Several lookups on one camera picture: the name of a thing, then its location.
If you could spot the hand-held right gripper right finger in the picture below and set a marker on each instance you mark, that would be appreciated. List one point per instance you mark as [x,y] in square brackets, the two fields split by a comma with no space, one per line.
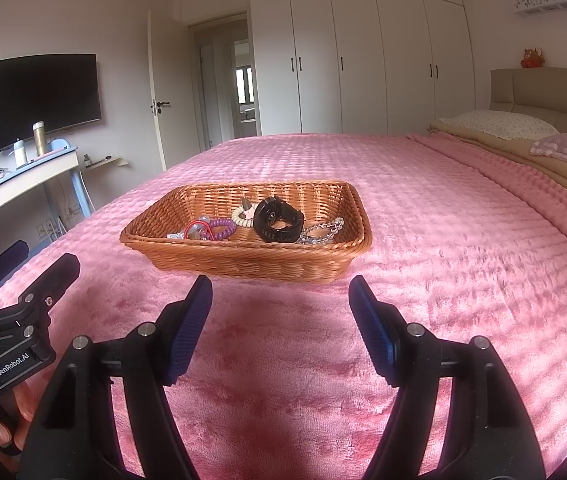
[373,330]

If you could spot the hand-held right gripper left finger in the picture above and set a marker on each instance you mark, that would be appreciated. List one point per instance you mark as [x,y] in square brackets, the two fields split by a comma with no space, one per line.
[188,335]

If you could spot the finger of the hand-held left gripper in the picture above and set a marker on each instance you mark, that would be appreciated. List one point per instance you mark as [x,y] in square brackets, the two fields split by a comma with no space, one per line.
[8,260]
[58,275]

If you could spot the brown wicker basket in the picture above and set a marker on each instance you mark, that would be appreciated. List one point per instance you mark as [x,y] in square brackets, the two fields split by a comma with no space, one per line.
[243,260]

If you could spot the light blue hair clip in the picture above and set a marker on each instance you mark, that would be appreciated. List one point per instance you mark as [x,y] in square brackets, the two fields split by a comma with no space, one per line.
[198,232]

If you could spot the person's left hand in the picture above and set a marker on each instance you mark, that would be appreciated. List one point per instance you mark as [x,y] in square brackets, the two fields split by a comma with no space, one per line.
[0,425]

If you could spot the white curved desk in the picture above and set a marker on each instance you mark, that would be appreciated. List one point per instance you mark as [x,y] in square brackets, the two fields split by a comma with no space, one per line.
[18,182]

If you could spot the white bottle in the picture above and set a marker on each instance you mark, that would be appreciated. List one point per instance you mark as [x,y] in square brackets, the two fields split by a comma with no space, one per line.
[20,155]

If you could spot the pink fleece blanket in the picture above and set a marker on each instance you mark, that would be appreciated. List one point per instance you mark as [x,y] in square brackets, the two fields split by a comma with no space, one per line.
[463,260]

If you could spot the gold thermos bottle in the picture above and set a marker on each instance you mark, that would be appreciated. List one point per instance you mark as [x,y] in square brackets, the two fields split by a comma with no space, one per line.
[39,140]

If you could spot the black wristwatch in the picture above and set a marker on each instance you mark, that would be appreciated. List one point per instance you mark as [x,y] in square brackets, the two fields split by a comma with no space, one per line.
[283,234]

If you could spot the black flat television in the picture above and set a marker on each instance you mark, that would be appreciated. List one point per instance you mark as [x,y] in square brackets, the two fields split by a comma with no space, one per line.
[43,102]

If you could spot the beige quilt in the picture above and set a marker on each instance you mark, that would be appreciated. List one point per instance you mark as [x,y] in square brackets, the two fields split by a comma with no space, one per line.
[503,152]

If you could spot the white room door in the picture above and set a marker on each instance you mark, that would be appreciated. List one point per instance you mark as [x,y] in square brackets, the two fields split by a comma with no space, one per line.
[161,70]

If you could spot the white floral pillow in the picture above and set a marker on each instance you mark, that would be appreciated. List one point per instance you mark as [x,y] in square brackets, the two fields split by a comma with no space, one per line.
[503,125]

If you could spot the white wardrobe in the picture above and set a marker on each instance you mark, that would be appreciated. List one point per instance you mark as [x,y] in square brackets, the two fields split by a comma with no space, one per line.
[363,60]

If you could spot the beige padded headboard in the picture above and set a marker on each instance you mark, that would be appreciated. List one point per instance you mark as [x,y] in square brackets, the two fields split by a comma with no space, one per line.
[543,90]

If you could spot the red plush toy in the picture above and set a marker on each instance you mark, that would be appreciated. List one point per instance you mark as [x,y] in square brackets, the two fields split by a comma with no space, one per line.
[533,59]

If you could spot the small beige wall shelf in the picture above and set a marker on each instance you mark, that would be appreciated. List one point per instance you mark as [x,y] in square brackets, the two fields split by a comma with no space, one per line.
[108,162]

